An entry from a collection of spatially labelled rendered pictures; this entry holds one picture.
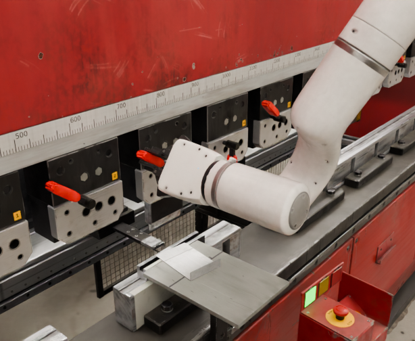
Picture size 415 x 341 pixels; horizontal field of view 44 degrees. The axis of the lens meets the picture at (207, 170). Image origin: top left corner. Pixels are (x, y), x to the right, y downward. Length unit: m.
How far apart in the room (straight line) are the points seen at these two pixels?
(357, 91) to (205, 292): 0.54
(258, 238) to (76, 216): 0.71
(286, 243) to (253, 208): 0.72
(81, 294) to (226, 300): 1.81
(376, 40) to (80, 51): 0.45
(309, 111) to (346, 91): 0.06
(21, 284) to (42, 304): 1.51
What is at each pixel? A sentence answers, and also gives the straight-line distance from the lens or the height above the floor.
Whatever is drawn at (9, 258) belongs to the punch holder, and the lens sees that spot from 0.90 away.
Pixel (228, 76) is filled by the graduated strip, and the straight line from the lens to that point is 1.17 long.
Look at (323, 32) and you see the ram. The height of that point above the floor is 1.44.
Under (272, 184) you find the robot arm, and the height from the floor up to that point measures 1.33.
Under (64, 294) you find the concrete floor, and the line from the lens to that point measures 2.85.
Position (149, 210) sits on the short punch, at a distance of 1.13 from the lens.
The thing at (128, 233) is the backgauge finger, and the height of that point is 1.00.
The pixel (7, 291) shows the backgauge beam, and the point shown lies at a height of 0.94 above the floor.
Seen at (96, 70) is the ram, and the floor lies 1.47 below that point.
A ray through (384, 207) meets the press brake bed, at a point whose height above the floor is 0.77.
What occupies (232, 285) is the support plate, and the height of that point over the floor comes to 1.00.
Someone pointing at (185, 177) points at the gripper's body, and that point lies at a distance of 0.89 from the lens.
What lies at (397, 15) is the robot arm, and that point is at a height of 1.57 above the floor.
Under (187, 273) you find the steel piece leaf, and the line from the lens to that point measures 1.15.
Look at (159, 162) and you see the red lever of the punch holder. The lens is 0.99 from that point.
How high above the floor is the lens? 1.66
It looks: 24 degrees down
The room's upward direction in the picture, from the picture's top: straight up
